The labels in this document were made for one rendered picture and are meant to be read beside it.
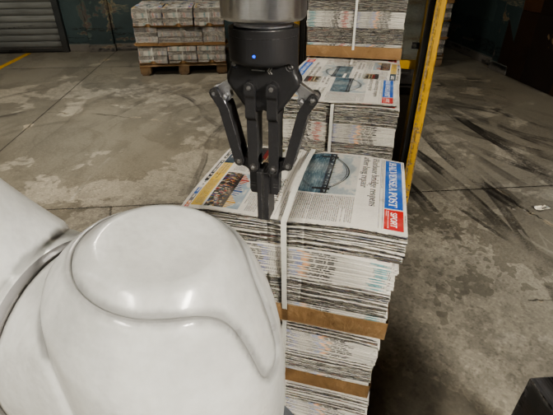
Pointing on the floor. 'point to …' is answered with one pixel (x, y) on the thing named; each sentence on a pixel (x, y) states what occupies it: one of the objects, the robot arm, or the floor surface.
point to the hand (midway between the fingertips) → (266, 191)
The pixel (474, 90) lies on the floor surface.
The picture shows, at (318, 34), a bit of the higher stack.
